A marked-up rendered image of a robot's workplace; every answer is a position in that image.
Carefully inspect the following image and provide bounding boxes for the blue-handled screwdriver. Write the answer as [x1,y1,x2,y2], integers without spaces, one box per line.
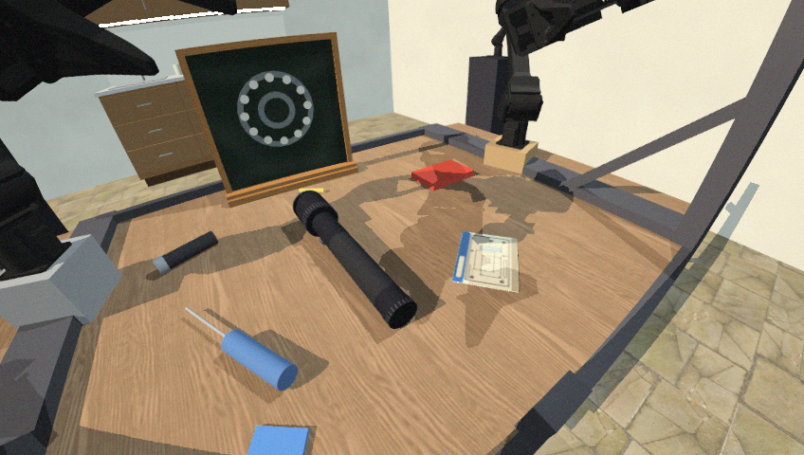
[185,307,298,391]

